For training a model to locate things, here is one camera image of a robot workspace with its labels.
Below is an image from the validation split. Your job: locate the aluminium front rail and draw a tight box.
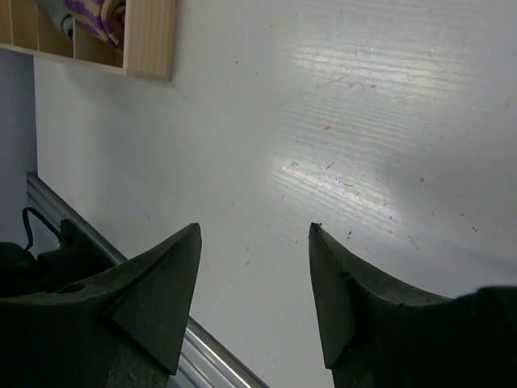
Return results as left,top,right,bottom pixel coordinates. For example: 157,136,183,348
26,171,271,388

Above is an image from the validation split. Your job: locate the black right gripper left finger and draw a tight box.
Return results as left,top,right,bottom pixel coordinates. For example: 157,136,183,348
1,223,201,387

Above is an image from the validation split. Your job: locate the purple striped rolled sock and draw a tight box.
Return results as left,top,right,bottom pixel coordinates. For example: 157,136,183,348
65,0,126,53

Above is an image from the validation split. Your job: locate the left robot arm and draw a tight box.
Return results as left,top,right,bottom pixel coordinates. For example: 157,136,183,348
1,207,115,297

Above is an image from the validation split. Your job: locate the wooden compartment tray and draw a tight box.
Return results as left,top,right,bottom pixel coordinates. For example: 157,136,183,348
1,1,176,82

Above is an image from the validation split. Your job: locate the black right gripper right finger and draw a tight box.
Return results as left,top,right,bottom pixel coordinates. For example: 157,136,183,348
309,223,516,387

